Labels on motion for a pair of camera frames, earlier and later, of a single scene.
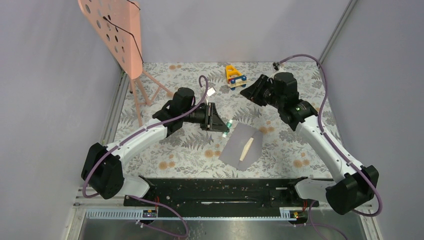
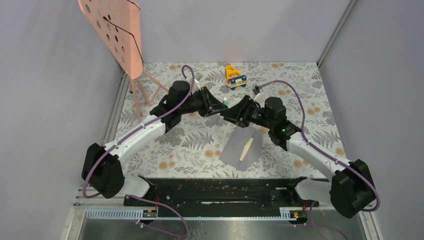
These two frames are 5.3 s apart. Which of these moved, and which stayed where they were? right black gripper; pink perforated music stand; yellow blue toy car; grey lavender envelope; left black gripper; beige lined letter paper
Moved: left black gripper; right black gripper
Stayed: pink perforated music stand; grey lavender envelope; yellow blue toy car; beige lined letter paper
